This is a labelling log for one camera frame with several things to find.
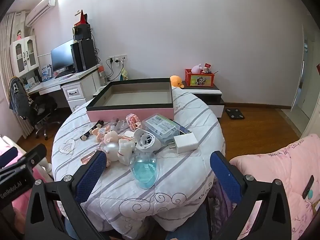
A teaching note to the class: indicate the white charger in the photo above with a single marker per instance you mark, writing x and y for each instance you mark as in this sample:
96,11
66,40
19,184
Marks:
185,142

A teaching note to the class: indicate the white desk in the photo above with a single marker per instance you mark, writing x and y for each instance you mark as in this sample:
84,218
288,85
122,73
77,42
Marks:
75,92

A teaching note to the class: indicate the purple printed cloth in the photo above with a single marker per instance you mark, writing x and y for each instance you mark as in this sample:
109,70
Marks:
215,205

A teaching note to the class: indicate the orange plush toy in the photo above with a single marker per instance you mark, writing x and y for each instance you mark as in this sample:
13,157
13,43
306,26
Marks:
176,81

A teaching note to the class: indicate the orange cap bottle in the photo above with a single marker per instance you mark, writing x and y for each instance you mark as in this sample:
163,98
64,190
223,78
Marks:
102,73

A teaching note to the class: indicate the black box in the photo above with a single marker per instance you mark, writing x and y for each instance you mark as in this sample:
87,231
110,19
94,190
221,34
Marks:
82,32

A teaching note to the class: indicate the white wardrobe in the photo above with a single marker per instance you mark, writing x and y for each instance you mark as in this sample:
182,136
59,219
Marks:
313,127

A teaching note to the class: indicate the white bear figure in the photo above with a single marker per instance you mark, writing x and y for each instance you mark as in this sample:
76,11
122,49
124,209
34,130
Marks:
126,152

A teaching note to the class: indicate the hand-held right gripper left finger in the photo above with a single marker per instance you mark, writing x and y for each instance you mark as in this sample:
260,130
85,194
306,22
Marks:
91,172

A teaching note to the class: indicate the red paper bag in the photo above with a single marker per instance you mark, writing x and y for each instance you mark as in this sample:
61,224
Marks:
82,18

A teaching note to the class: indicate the pink printed quilt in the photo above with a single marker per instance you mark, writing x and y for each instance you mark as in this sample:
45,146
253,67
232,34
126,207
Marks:
275,160

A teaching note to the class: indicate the black bathroom scale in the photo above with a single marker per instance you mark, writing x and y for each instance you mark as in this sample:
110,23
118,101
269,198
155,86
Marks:
235,113

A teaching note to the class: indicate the clear plastic box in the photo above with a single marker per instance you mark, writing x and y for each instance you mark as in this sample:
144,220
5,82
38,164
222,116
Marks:
160,127

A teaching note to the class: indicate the pink plush toy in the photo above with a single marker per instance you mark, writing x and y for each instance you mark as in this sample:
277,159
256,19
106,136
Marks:
197,68

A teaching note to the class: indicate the pink storage box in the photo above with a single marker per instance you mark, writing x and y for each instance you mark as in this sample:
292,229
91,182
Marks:
125,113

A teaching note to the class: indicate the red paper decoration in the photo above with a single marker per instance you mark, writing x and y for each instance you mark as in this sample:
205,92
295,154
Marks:
318,69

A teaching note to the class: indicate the red white small toy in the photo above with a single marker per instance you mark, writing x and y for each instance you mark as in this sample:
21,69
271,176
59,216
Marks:
207,68

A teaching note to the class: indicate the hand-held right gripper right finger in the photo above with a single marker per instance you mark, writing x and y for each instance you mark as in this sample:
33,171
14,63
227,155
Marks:
226,177

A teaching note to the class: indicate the clear plastic piece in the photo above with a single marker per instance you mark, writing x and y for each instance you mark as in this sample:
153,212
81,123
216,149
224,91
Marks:
117,124

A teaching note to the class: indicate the black white low cabinet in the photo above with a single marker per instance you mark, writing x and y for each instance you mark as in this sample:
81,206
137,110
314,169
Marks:
207,92

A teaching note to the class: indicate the dark blue flat box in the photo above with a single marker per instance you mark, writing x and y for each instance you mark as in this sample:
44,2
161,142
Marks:
186,130

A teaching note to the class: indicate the black remote control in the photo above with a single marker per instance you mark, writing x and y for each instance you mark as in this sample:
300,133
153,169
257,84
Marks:
308,186

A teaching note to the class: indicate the white air conditioner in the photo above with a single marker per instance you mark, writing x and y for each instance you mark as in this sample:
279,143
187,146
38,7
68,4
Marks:
40,11

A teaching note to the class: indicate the white glass door cabinet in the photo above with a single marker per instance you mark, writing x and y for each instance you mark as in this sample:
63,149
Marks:
25,55

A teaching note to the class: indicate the white round device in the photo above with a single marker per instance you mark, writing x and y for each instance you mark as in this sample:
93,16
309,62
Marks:
152,145

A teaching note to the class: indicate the blue liquid glass bottle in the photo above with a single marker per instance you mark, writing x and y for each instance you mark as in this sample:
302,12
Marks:
143,172

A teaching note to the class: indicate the grey jacket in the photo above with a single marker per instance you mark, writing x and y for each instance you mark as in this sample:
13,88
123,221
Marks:
17,92

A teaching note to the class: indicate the black speakers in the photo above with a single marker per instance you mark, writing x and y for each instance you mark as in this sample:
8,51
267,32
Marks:
83,55

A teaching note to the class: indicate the red crate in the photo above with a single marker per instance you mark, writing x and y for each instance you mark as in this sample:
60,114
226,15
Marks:
200,80

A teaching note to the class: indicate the black computer monitor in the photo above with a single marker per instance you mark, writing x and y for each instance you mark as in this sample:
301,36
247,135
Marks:
62,55

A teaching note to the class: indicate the white wall outlets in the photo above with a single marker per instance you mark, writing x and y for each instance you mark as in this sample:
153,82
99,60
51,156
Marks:
117,59

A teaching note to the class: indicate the small pink doll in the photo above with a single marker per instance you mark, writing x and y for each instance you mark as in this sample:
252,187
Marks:
18,35

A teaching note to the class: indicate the white round figure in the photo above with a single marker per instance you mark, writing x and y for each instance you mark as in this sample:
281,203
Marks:
111,152

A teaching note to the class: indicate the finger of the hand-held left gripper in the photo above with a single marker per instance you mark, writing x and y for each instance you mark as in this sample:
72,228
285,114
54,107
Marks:
37,152

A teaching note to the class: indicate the pink block toy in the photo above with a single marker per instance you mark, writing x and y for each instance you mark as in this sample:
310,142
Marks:
133,122

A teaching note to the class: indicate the blue white box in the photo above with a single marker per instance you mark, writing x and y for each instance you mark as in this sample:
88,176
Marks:
47,72

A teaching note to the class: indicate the pink rabbit doll figure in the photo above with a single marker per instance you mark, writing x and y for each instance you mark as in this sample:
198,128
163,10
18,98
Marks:
110,137

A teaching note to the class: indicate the black office chair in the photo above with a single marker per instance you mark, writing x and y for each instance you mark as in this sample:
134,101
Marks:
42,110

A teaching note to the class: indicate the white bed post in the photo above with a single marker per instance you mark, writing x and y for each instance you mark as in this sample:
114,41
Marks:
47,167

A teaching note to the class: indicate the white door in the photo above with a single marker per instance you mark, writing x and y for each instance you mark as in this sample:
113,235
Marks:
306,80

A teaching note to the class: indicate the white pink block plate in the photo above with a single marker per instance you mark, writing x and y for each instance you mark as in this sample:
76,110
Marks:
129,135

